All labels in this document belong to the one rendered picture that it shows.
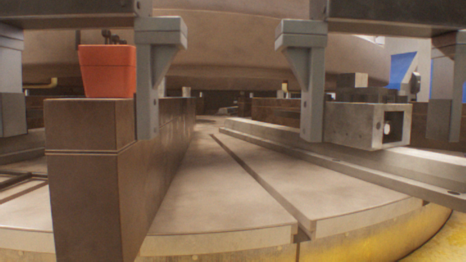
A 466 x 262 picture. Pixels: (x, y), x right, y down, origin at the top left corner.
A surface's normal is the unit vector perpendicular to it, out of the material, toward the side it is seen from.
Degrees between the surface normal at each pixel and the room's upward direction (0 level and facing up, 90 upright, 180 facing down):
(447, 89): 90
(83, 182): 90
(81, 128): 90
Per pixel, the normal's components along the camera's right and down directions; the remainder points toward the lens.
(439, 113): -1.00, -0.01
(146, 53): 0.03, 0.08
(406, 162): -0.84, -0.29
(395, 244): 0.40, 0.08
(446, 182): -0.89, 0.02
